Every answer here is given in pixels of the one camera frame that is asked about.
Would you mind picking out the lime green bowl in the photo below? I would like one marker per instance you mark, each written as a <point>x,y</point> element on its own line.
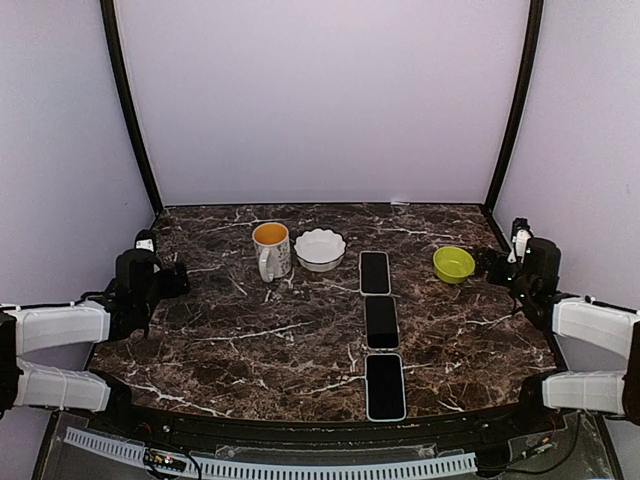
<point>453,265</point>

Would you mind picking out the small circuit board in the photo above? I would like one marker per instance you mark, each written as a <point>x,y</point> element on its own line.
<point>160,461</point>

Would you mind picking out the black frame post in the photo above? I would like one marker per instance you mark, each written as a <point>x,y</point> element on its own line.
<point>526,66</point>
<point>126,100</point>

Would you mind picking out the white scalloped dish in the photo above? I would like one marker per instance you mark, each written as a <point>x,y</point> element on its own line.
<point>320,250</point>

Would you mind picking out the beige phone case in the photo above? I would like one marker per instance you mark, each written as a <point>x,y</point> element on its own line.
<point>360,275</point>

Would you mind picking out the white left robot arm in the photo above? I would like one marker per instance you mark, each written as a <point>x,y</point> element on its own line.
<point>127,305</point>

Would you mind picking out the clear magsafe phone case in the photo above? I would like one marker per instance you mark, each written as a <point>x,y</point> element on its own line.
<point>365,325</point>

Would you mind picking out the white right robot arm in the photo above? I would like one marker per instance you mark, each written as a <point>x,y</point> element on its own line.
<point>530,273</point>

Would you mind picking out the black right frame post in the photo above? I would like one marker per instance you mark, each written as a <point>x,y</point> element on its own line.
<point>526,66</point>

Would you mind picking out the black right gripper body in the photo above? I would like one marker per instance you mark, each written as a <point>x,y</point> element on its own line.
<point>496,275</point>

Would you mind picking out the light blue phone case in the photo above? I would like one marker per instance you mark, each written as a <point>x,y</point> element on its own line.
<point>366,390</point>

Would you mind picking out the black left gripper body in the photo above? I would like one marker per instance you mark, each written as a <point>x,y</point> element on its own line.
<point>171,289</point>

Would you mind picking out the black phone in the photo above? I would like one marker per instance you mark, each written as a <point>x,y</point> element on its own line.
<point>375,272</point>
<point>385,387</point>

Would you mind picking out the white floral mug orange inside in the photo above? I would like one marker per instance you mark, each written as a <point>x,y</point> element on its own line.
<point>273,249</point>

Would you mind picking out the black left frame post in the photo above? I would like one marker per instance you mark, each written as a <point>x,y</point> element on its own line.
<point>126,100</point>

